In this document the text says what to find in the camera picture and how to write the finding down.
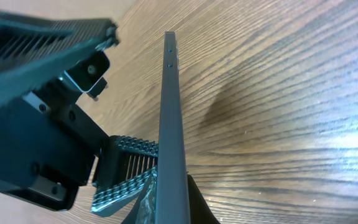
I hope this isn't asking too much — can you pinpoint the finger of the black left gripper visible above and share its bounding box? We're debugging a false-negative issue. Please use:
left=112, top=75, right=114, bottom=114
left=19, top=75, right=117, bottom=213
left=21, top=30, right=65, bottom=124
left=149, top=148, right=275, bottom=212
left=0, top=11, right=119, bottom=107
left=91, top=136, right=158, bottom=217

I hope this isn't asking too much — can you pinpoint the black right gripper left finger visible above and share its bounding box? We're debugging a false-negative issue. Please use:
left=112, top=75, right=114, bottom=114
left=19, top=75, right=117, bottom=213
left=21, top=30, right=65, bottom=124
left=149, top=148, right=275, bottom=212
left=122, top=167, right=157, bottom=224

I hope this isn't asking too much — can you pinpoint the blue Samsung Galaxy smartphone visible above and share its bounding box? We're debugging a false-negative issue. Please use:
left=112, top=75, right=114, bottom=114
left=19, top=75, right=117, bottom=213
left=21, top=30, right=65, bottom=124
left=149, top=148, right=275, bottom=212
left=155, top=31, right=191, bottom=224

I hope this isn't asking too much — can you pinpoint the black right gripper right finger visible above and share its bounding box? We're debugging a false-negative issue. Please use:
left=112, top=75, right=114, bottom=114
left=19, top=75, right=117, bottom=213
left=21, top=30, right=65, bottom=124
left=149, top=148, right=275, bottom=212
left=187, top=174, right=220, bottom=224

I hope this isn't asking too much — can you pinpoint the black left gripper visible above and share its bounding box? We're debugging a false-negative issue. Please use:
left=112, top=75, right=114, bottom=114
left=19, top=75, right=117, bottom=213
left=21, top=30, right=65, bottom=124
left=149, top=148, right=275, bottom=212
left=0, top=52, right=110, bottom=211

